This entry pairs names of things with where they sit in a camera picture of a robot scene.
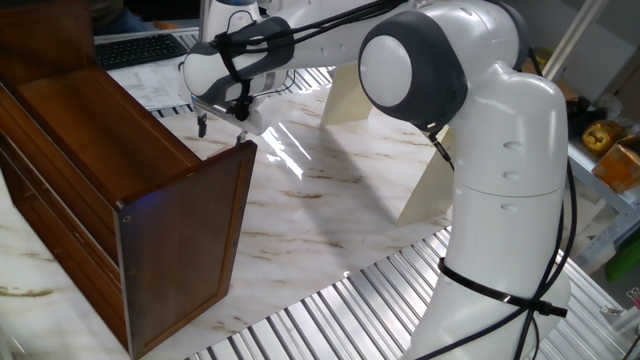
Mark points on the aluminium frame post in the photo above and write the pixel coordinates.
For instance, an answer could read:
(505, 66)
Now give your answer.
(202, 15)

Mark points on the grey metal rack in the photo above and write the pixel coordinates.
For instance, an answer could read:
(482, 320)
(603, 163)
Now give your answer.
(600, 190)

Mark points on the black computer keyboard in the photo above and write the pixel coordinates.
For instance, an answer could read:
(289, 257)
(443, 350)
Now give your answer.
(140, 50)

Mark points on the small metal clips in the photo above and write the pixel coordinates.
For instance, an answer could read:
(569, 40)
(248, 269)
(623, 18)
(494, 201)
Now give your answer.
(634, 296)

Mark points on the slanted aluminium bar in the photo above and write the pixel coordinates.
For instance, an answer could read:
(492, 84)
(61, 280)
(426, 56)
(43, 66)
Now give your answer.
(570, 40)

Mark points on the golden yellow round object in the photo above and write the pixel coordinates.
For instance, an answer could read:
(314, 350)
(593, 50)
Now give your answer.
(600, 137)

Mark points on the seated person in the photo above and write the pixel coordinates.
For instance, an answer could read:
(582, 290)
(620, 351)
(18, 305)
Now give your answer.
(107, 12)

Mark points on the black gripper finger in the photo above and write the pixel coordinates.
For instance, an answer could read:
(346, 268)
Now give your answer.
(202, 127)
(241, 138)

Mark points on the green plastic object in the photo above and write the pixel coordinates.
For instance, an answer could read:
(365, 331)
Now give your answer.
(625, 262)

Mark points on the small orange object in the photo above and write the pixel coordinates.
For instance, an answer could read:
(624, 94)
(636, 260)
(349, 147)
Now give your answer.
(165, 25)

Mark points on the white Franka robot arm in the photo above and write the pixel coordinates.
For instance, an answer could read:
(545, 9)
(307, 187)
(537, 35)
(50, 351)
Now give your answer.
(500, 175)

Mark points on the orange cardboard box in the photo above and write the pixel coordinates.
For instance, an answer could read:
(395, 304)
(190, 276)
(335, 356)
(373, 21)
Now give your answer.
(620, 167)

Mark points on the dark brown wooden shelf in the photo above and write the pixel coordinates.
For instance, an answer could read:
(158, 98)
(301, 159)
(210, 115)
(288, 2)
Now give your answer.
(175, 240)

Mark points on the black bag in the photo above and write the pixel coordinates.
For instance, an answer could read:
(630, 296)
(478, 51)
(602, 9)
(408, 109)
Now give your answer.
(582, 112)

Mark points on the cream wooden shelf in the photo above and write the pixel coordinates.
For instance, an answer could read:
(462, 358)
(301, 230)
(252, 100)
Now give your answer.
(345, 100)

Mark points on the white printed paper sheets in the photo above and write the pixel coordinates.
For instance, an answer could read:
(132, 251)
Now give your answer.
(145, 85)

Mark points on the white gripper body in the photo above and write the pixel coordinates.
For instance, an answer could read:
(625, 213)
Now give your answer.
(260, 117)

